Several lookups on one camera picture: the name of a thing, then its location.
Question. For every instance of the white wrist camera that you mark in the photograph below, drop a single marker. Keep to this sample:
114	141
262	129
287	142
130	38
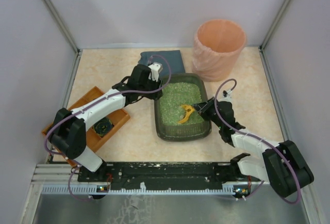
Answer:
227	95
155	69

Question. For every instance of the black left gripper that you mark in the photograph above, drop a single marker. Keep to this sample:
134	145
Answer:
155	93

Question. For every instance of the yellow plastic litter scoop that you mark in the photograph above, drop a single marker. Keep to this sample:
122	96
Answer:
189	109

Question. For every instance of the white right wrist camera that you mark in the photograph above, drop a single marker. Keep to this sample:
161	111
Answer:
227	95

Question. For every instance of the black coiled item in tray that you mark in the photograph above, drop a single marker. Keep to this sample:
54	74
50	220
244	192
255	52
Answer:
103	127

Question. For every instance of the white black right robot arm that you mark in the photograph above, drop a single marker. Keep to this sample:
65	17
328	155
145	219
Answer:
281	164

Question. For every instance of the white slotted cable duct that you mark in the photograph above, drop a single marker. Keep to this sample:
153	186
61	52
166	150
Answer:
227	189

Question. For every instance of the aluminium frame post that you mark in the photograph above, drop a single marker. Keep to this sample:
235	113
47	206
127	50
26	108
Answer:
61	25
276	22

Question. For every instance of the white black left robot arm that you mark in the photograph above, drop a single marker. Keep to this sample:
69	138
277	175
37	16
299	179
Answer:
133	88

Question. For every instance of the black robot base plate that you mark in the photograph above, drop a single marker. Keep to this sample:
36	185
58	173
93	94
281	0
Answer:
163	176

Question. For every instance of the aluminium frame post left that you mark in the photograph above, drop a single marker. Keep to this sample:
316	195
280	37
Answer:
61	25

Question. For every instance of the dark green litter box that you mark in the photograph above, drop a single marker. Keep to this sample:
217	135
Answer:
182	88

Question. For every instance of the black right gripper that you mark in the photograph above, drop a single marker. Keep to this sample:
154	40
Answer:
206	108

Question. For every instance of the orange trash bin with bag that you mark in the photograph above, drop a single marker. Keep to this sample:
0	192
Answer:
217	45

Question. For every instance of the aluminium frame post right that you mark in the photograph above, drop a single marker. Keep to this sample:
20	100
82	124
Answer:
276	22

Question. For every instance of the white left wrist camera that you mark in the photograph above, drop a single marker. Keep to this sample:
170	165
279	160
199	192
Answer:
155	69

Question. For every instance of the dark teal folded cloth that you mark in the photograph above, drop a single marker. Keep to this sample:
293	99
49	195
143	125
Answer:
174	58

